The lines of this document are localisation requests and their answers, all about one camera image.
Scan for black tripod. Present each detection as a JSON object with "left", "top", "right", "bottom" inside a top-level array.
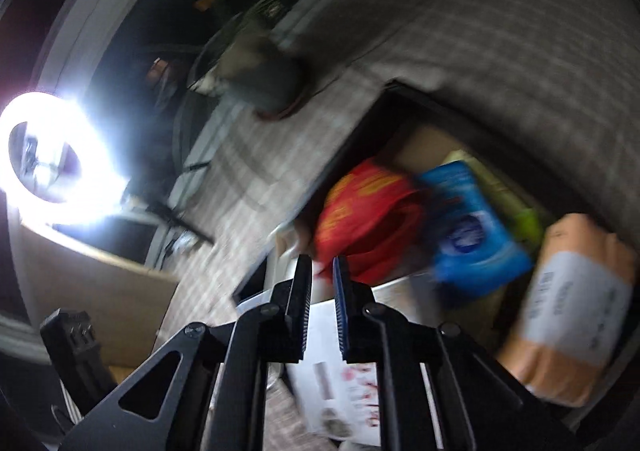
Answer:
[{"left": 129, "top": 198, "right": 217, "bottom": 245}]

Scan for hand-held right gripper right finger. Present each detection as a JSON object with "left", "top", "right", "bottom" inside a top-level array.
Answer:
[{"left": 332, "top": 255, "right": 583, "bottom": 451}]

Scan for red bag with yellow print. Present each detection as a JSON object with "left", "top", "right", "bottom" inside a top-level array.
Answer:
[{"left": 314, "top": 158, "right": 427, "bottom": 285}]

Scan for orange parcel with white label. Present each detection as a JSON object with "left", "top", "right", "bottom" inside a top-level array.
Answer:
[{"left": 497, "top": 212, "right": 637, "bottom": 408}]

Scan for blue wet wipes pack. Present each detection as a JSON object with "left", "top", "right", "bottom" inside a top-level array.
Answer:
[{"left": 419, "top": 160, "right": 534, "bottom": 298}]

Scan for large cardboard box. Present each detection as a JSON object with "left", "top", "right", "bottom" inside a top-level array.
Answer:
[{"left": 9, "top": 220, "right": 179, "bottom": 368}]

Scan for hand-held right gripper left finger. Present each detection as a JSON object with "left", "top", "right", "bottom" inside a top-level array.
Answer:
[{"left": 60, "top": 254, "right": 314, "bottom": 451}]

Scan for ring light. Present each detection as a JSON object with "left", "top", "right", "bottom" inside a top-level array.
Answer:
[{"left": 0, "top": 90, "right": 135, "bottom": 228}]

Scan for black storage box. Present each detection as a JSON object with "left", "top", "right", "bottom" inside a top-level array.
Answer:
[{"left": 232, "top": 78, "right": 640, "bottom": 451}]

